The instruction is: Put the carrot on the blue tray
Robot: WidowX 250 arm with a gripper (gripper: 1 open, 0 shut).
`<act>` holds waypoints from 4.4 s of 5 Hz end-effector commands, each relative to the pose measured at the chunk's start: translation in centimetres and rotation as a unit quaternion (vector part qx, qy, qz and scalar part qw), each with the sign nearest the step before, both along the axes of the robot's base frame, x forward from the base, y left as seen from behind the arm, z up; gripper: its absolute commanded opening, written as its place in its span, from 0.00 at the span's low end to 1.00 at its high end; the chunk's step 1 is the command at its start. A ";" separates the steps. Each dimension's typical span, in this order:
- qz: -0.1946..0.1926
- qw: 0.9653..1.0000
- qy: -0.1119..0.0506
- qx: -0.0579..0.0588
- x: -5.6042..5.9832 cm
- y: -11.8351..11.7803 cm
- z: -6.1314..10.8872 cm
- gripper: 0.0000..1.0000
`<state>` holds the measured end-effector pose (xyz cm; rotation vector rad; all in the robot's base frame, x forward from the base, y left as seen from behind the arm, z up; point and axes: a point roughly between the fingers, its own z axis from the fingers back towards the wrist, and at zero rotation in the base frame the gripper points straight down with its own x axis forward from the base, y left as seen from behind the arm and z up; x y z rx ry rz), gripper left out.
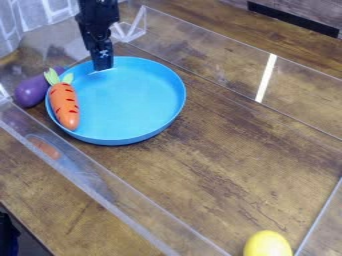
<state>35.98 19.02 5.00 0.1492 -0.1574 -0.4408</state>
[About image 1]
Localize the blue round tray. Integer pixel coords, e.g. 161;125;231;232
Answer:
44;55;189;147

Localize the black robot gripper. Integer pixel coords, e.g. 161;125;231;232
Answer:
75;0;119;71

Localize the yellow toy lemon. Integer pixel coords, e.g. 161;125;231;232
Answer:
243;230;293;256

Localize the orange toy carrot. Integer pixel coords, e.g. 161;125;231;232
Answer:
44;68;81;130

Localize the grey patterned curtain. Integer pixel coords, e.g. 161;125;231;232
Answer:
0;0;79;57

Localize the purple toy eggplant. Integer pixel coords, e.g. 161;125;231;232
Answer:
14;74;50;108

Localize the clear acrylic enclosure wall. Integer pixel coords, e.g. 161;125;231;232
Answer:
0;0;342;256

